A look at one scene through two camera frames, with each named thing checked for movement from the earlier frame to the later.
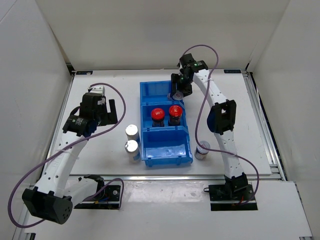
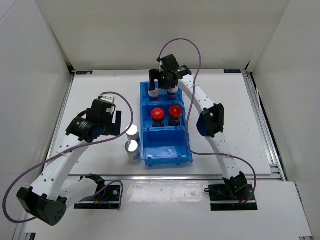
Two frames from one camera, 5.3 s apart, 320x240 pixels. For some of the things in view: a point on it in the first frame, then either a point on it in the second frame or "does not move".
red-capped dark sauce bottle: [158, 116] does not move
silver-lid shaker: [131, 147] does not move
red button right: [175, 113] does not move
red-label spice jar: [200, 153] to [154, 95]
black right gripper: [175, 79] to [156, 75]
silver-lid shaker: [132, 132] does not move
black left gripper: [109, 118] to [113, 129]
